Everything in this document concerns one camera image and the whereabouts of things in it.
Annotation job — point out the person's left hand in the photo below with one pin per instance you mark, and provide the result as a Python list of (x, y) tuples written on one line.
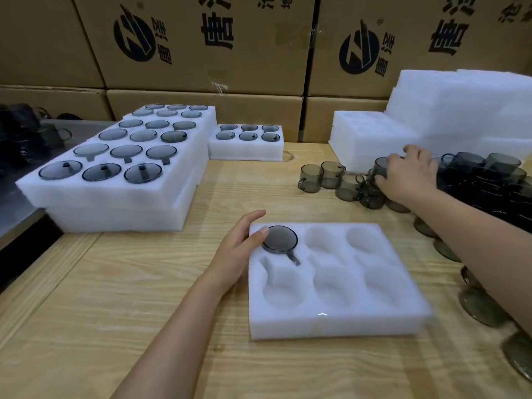
[(237, 253)]

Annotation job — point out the person's right hand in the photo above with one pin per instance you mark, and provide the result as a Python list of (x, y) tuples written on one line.
[(409, 178)]

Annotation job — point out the pile of smoky glass mugs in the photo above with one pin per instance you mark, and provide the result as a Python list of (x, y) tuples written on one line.
[(478, 170)]

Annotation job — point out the stack of white foam trays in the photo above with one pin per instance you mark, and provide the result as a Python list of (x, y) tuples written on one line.
[(457, 103)]

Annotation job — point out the dark mugs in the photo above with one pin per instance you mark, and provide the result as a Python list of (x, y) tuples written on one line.
[(21, 137)]

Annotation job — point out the person's right forearm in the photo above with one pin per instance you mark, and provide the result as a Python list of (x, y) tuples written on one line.
[(478, 245)]

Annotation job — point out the person's left forearm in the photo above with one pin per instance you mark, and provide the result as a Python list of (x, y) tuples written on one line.
[(166, 349)]

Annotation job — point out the stainless steel table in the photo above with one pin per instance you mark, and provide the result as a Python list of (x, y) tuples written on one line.
[(79, 130)]

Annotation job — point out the black round object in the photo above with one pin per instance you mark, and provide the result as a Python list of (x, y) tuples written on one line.
[(68, 116)]

